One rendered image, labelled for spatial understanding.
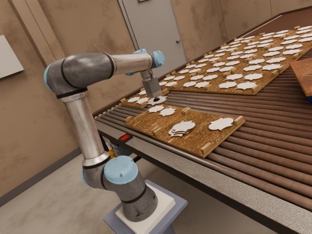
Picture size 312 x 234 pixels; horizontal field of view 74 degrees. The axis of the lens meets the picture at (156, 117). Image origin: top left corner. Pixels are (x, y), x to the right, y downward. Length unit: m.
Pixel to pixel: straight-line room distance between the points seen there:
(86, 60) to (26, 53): 2.88
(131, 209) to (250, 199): 0.43
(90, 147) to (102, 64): 0.32
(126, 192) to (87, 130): 0.27
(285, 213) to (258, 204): 0.08
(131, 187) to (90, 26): 3.42
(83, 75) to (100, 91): 3.17
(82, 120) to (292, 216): 0.75
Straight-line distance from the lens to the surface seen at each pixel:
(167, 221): 0.88
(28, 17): 3.50
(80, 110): 0.83
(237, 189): 0.86
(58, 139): 3.73
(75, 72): 0.74
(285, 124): 1.17
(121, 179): 0.78
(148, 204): 0.87
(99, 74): 0.74
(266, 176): 0.90
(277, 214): 0.79
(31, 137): 3.64
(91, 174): 0.89
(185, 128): 1.19
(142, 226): 0.88
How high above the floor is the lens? 1.53
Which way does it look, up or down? 23 degrees down
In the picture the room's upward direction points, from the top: 20 degrees counter-clockwise
